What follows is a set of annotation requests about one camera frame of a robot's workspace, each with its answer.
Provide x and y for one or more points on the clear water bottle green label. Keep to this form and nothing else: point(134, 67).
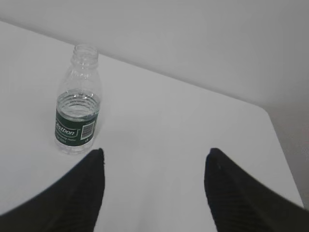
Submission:
point(78, 101)

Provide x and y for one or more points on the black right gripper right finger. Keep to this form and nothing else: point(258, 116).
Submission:
point(240, 203)

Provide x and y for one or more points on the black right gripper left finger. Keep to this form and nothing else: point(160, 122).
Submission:
point(71, 204)

